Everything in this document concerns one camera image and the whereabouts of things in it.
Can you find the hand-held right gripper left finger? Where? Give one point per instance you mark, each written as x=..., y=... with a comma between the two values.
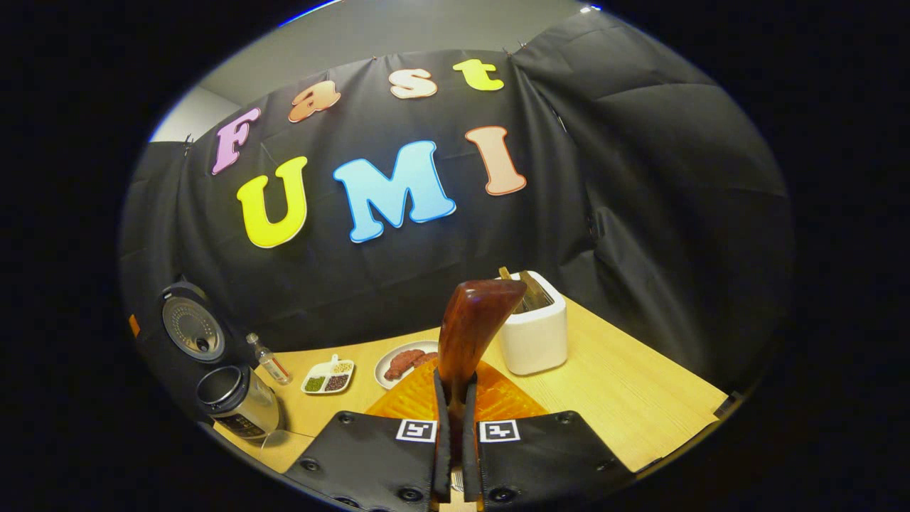
x=442, y=441

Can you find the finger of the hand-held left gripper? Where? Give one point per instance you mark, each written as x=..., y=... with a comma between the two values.
x=134, y=324

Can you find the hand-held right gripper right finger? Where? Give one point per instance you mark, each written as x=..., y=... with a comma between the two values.
x=471, y=441

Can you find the brown wooden spoon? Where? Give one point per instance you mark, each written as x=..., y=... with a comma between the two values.
x=473, y=327

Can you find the grey rice cooker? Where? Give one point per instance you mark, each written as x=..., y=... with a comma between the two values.
x=242, y=405

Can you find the round white plate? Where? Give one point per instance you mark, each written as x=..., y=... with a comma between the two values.
x=384, y=380

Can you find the brown meat piece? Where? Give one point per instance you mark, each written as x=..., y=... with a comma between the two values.
x=402, y=363
x=426, y=358

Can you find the white toaster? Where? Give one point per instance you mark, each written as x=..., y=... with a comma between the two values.
x=533, y=341

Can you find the white divided grain dish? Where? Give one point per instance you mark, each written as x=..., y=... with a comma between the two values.
x=327, y=377

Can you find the small clear glass bottle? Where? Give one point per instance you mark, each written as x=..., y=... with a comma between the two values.
x=270, y=363

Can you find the black backdrop cloth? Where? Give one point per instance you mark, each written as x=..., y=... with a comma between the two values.
x=640, y=213

